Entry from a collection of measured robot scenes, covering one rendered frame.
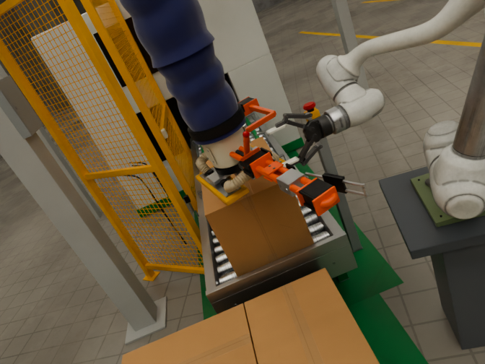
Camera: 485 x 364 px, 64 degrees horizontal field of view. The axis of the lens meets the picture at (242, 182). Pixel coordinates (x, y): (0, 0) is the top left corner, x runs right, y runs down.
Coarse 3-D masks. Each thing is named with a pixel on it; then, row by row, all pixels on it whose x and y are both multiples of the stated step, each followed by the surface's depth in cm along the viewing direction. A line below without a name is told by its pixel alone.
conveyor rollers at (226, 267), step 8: (256, 128) 355; (200, 152) 363; (304, 208) 218; (304, 216) 216; (312, 216) 209; (312, 224) 209; (320, 224) 200; (312, 232) 200; (320, 232) 201; (216, 240) 226; (320, 240) 192; (216, 248) 218; (216, 256) 211; (224, 256) 209; (224, 264) 202; (224, 272) 202; (232, 272) 194; (224, 280) 193
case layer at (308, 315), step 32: (288, 288) 171; (320, 288) 164; (224, 320) 170; (256, 320) 163; (288, 320) 157; (320, 320) 151; (352, 320) 145; (128, 352) 176; (160, 352) 168; (192, 352) 162; (224, 352) 155; (256, 352) 149; (288, 352) 144; (320, 352) 139; (352, 352) 134
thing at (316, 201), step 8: (312, 184) 105; (320, 184) 104; (328, 184) 102; (296, 192) 105; (304, 192) 104; (312, 192) 102; (320, 192) 101; (328, 192) 100; (336, 192) 101; (304, 200) 107; (312, 200) 100; (320, 200) 100; (312, 208) 104; (320, 208) 100; (328, 208) 102
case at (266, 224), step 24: (264, 144) 211; (264, 192) 170; (216, 216) 171; (240, 216) 173; (264, 216) 175; (288, 216) 177; (240, 240) 178; (264, 240) 180; (288, 240) 182; (312, 240) 184; (240, 264) 184; (264, 264) 186
